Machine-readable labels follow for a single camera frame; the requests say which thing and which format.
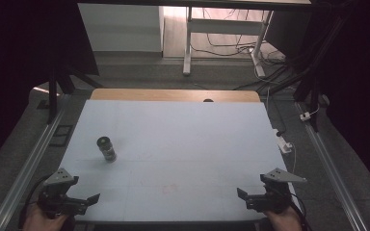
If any aluminium rail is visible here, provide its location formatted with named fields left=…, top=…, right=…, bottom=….
left=0, top=95, right=69, bottom=231
left=296, top=101, right=369, bottom=231

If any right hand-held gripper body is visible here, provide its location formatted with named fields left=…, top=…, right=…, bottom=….
left=245, top=167, right=308, bottom=215

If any person's right hand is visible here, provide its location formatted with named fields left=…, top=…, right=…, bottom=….
left=264, top=206, right=304, bottom=231

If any white desk frame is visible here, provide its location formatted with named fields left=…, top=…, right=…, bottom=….
left=182, top=6, right=275, bottom=78

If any dark curtain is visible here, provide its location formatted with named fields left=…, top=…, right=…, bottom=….
left=0, top=0, right=100, bottom=176
left=307, top=0, right=370, bottom=198

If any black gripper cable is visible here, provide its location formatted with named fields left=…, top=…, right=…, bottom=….
left=288, top=192, right=306, bottom=231
left=17, top=173, right=54, bottom=229

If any person's left hand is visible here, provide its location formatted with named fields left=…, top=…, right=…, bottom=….
left=21, top=203, right=70, bottom=231

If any wooden table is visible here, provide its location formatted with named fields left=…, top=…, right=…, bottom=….
left=90, top=89, right=261, bottom=104

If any pale blue table mat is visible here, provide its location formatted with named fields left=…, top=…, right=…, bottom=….
left=59, top=99, right=299, bottom=223

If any white cabinet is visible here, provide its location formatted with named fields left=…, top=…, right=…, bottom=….
left=77, top=3, right=166, bottom=54

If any white power strip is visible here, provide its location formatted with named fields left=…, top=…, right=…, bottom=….
left=273, top=128, right=294, bottom=155

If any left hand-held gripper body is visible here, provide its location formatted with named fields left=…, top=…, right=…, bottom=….
left=38, top=167, right=89, bottom=219

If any tangle of floor cables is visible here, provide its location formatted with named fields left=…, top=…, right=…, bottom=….
left=191, top=8, right=286, bottom=66

